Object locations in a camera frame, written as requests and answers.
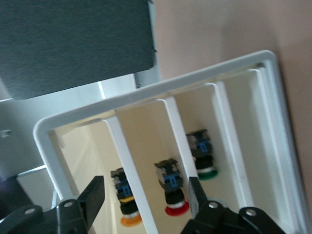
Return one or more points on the white drawer with dividers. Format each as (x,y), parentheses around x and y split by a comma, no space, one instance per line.
(151,92)

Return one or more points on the green round push button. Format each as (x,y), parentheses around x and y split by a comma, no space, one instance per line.
(202,146)

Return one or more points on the red round push button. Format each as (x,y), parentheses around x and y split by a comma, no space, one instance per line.
(170,180)

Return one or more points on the brown table cover sheet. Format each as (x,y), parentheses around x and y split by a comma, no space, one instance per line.
(219,24)

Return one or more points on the white drawer cabinet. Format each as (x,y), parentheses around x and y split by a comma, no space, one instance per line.
(73,102)

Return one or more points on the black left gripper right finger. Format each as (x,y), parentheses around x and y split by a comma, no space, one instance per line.
(212,219)

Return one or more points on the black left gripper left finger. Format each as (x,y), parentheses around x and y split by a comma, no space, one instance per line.
(95,197)

